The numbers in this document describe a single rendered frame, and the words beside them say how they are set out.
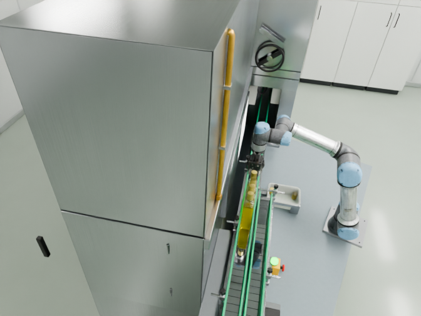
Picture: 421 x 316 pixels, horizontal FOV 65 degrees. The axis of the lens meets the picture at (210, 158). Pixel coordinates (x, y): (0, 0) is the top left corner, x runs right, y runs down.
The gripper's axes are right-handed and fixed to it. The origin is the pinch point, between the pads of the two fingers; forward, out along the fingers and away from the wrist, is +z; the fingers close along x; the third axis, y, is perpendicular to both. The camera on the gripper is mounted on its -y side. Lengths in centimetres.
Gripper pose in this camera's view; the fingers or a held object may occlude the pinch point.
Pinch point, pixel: (254, 173)
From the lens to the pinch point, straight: 194.3
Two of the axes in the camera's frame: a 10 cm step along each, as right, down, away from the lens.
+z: -0.5, 7.7, 6.3
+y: -2.8, 6.0, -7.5
